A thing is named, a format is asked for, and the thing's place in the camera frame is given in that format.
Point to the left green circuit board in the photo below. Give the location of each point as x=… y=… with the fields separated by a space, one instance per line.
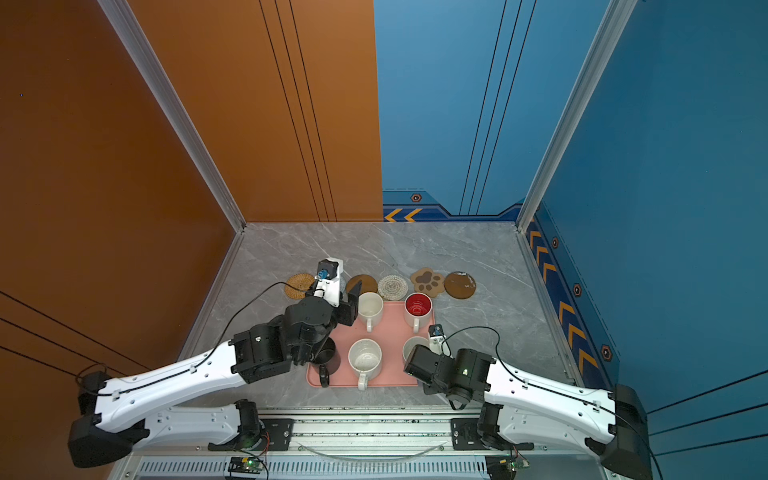
x=246 y=467

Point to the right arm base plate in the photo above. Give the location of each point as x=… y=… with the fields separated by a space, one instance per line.
x=473 y=434

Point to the right aluminium corner post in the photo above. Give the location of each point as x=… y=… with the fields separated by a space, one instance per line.
x=610 y=30

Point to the left aluminium corner post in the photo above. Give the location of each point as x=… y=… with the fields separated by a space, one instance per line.
x=127 y=27

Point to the black mug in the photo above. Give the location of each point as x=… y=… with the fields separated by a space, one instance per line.
x=326 y=362

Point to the aluminium front rail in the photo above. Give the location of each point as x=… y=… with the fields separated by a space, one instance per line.
x=189 y=429

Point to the red interior mug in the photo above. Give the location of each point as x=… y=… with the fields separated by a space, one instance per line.
x=417 y=311

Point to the cream white mug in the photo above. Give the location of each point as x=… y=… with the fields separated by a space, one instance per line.
x=370 y=310

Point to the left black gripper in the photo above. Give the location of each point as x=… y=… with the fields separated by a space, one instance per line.
x=349 y=309

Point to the woven orange round coaster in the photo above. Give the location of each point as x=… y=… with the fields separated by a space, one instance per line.
x=299 y=286

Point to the dark brown round coaster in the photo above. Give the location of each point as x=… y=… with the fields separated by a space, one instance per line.
x=460 y=285

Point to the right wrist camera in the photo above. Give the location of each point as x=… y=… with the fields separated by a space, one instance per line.
x=437 y=340

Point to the pink rectangular tray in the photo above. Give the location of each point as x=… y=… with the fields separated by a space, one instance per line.
x=391 y=334

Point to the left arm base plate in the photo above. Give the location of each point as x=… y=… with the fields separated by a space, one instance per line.
x=273 y=434

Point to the paw print brown coaster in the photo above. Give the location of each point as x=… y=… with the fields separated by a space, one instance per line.
x=428 y=282

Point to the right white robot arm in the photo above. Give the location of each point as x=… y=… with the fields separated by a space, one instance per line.
x=522 y=409

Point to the right circuit board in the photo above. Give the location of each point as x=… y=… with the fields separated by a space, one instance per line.
x=505 y=468

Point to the white mug purple handle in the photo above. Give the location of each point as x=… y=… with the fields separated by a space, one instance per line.
x=411 y=344

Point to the plain brown round coaster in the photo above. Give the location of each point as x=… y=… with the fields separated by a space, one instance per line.
x=365 y=282

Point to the aluminium corner post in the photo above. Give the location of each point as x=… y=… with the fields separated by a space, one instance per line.
x=610 y=30
x=127 y=27

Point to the white patterned round coaster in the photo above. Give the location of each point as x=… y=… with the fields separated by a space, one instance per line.
x=393 y=288

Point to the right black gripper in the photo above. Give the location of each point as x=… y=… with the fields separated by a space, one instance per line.
x=428 y=390

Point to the white mug front centre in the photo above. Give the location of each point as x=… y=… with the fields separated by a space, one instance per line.
x=365 y=357

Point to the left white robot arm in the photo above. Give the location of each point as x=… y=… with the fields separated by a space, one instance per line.
x=114 y=410

